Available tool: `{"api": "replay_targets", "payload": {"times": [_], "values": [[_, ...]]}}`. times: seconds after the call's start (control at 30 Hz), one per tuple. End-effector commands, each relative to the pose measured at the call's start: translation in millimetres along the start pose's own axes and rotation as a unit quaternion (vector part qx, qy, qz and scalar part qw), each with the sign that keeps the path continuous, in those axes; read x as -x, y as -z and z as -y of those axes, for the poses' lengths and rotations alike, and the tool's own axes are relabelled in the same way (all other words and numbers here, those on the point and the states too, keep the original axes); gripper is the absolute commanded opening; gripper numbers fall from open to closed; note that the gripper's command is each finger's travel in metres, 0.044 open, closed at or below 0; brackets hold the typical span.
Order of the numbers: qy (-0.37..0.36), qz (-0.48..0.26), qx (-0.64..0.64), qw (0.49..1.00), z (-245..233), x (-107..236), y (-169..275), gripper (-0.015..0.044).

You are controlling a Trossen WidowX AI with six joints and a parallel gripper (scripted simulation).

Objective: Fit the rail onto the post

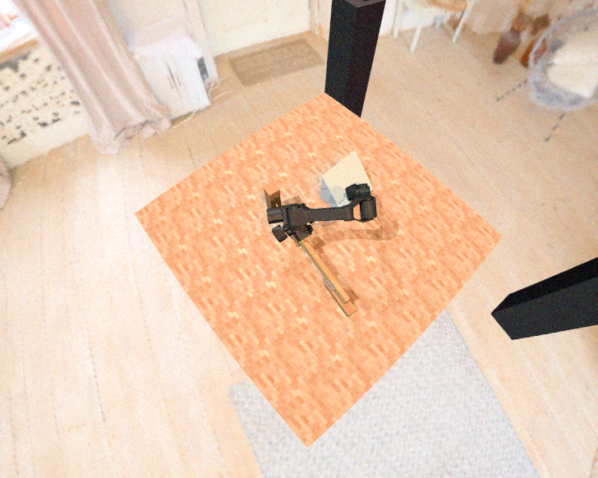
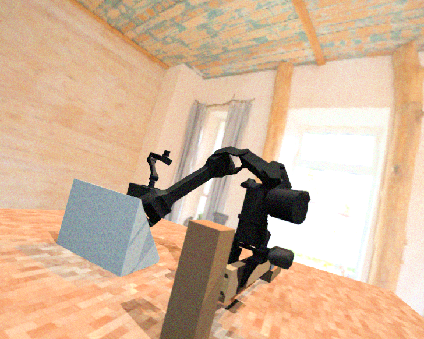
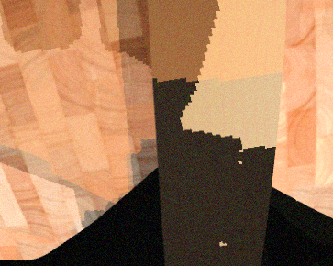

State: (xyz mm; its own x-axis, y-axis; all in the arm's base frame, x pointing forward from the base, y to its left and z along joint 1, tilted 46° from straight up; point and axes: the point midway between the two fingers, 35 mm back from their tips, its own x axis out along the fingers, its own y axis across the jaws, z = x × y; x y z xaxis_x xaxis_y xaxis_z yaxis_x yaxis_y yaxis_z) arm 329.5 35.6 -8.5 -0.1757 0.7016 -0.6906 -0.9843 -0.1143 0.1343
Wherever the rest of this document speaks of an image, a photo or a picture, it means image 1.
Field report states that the brown wooden post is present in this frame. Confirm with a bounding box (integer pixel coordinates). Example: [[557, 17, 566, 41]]
[[263, 182, 356, 317]]

